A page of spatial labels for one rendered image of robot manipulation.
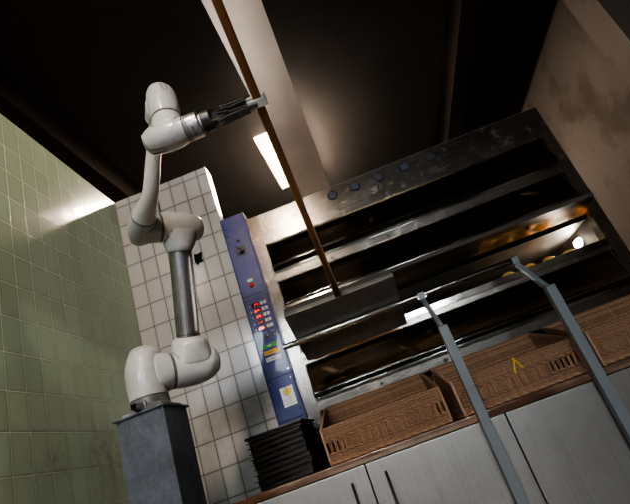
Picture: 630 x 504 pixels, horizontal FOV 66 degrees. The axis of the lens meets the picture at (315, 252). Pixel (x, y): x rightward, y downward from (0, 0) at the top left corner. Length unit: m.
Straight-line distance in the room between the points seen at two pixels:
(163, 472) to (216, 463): 0.90
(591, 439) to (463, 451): 0.48
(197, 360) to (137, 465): 0.45
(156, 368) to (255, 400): 0.85
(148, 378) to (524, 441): 1.51
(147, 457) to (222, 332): 1.10
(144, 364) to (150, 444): 0.31
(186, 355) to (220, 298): 0.90
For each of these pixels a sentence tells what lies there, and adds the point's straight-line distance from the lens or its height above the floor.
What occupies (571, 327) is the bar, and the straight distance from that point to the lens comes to 2.23.
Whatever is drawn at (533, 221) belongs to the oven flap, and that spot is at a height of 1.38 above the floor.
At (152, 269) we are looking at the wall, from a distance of 3.23.
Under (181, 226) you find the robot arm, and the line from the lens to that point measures 2.16.
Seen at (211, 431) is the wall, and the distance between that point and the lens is 2.88.
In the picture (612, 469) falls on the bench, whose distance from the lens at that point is 2.28.
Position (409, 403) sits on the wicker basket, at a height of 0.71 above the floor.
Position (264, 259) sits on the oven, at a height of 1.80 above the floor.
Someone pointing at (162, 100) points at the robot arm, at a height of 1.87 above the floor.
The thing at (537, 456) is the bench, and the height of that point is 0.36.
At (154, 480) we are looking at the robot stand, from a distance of 2.02.
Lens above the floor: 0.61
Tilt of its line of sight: 22 degrees up
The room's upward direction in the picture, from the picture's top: 20 degrees counter-clockwise
